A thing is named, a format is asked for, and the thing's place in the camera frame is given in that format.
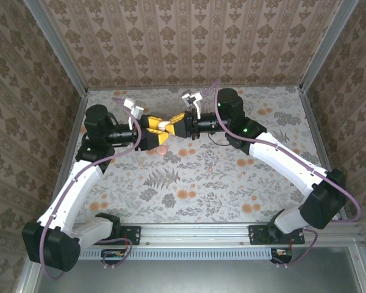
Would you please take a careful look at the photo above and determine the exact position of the white slotted cable duct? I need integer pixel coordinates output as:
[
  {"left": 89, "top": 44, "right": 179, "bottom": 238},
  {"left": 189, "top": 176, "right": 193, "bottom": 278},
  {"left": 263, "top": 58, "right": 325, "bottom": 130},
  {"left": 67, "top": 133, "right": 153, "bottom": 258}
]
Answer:
[{"left": 70, "top": 246, "right": 277, "bottom": 261}]

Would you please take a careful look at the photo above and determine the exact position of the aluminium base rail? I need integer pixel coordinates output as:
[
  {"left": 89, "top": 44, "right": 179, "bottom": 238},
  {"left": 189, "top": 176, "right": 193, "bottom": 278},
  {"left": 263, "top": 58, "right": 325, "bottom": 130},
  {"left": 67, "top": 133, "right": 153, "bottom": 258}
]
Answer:
[{"left": 121, "top": 223, "right": 359, "bottom": 247}]

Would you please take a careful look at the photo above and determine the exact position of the grey metal shelf panel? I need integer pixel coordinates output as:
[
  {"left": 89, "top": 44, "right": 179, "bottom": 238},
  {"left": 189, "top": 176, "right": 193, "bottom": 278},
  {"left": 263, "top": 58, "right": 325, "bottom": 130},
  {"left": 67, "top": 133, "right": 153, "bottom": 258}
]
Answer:
[{"left": 33, "top": 246, "right": 365, "bottom": 293}]

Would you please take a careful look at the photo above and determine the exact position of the aluminium table side rail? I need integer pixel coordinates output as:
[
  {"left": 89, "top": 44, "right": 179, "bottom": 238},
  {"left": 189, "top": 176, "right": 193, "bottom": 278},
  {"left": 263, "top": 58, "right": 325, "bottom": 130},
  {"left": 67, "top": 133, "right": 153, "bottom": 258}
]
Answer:
[
  {"left": 298, "top": 88, "right": 366, "bottom": 293},
  {"left": 15, "top": 91, "right": 89, "bottom": 293}
]

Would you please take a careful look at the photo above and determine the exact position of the aluminium frame corner post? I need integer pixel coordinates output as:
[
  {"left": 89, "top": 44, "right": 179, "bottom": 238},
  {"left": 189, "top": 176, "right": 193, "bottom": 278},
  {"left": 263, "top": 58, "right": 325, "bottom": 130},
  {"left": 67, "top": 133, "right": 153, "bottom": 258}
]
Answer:
[
  {"left": 298, "top": 0, "right": 360, "bottom": 92},
  {"left": 23, "top": 0, "right": 89, "bottom": 97}
]

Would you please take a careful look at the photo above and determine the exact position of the thin black cable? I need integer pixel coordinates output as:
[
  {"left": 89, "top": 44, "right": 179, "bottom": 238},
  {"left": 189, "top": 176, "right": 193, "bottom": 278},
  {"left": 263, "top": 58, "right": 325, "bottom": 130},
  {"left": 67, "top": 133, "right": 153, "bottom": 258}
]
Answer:
[{"left": 207, "top": 132, "right": 232, "bottom": 148}]

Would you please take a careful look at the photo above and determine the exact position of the floral patterned table mat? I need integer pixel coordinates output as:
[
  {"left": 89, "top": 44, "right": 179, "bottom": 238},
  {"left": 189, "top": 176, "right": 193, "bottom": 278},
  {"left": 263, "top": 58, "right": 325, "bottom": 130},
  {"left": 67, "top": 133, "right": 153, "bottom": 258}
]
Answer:
[{"left": 59, "top": 86, "right": 335, "bottom": 225}]

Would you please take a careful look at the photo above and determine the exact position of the small electronics board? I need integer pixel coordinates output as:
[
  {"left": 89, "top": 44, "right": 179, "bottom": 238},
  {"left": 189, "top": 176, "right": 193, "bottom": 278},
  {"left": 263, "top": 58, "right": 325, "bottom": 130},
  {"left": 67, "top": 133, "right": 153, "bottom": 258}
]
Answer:
[
  {"left": 270, "top": 247, "right": 294, "bottom": 264},
  {"left": 101, "top": 248, "right": 132, "bottom": 266}
]

